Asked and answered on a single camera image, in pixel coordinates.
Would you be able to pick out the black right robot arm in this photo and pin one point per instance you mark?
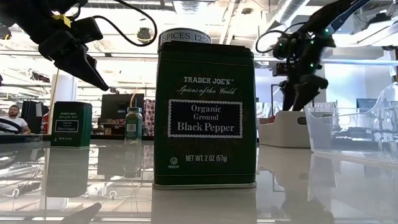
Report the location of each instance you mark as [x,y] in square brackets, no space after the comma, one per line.
[304,49]

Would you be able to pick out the dark wall screen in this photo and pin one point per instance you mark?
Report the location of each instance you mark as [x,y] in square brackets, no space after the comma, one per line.
[367,103]

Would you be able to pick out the yellow tape tag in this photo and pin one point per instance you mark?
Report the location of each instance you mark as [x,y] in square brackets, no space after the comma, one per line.
[63,19]

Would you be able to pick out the green black pepper tin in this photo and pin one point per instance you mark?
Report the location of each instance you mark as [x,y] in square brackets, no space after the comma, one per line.
[73,138]
[205,149]

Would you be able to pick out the black computer tower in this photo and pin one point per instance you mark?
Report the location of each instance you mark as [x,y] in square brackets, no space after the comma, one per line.
[34,119]

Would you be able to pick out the black aluminium table frame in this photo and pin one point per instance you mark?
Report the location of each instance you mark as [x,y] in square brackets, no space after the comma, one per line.
[37,139]

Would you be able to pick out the floral patterned cloth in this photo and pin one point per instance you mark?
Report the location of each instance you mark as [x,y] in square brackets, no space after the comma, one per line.
[149,118]

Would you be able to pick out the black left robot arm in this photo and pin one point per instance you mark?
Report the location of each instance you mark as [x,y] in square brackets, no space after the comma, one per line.
[25,18]

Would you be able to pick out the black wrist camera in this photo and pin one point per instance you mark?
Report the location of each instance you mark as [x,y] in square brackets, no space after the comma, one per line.
[280,69]
[88,29]

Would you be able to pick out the clear plastic bin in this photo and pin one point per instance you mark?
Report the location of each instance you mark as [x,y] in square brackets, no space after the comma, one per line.
[323,133]

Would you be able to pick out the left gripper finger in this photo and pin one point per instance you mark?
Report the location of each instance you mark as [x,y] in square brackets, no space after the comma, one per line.
[81,67]

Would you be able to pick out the red spice tin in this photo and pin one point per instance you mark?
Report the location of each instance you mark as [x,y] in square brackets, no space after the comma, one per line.
[271,119]

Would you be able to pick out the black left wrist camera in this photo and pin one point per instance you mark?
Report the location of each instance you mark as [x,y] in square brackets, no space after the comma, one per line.
[88,29]

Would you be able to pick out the white round column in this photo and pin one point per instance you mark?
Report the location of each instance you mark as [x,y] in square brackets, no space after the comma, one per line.
[63,93]

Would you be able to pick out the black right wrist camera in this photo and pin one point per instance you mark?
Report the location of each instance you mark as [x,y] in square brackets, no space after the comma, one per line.
[280,69]

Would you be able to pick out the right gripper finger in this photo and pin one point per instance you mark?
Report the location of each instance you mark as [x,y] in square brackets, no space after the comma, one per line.
[303,100]
[288,98]

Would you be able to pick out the black computer monitor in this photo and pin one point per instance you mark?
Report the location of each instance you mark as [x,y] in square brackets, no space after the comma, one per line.
[116,104]

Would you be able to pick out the person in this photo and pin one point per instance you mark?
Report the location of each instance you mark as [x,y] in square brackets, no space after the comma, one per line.
[14,111]

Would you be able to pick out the white plastic bin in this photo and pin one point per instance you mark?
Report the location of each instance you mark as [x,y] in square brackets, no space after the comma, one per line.
[280,133]

